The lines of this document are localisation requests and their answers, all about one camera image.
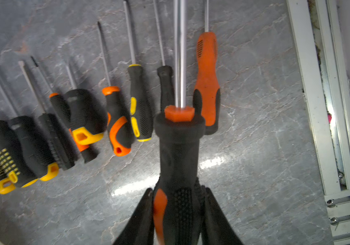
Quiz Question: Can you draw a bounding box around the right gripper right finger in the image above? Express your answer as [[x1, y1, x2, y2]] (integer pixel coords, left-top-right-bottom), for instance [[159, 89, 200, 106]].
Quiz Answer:
[[201, 185, 243, 245]]

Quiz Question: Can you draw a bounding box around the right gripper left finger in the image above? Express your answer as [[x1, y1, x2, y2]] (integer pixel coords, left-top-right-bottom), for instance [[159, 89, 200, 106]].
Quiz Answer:
[[113, 188, 154, 245]]

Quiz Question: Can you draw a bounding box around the orange black large screwdriver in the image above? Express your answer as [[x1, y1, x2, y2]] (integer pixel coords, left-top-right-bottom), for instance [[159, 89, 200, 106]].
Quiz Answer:
[[153, 1, 205, 245]]

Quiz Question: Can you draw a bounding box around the small orange black screwdriver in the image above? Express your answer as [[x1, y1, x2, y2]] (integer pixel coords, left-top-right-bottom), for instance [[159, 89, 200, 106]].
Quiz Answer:
[[30, 56, 97, 164]]

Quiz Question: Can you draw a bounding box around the black grey handle screwdriver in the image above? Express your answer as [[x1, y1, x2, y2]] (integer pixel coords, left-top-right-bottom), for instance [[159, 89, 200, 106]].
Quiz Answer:
[[18, 61, 75, 170]]

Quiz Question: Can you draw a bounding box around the black handle long screwdriver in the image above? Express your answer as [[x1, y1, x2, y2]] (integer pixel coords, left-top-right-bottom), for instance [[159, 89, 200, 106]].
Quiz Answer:
[[0, 81, 59, 182]]

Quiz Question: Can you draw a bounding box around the yellow cap short screwdriver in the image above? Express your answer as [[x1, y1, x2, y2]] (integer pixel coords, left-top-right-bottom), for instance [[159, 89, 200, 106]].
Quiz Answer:
[[65, 63, 105, 146]]

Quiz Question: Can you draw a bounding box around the yellow black brown-shaft screwdriver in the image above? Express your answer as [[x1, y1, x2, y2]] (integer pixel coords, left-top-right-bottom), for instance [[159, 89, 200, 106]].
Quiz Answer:
[[0, 120, 38, 188]]

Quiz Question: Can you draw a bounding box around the aluminium frame rail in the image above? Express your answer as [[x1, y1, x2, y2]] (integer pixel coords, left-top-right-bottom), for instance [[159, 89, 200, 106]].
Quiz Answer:
[[287, 1, 350, 245]]

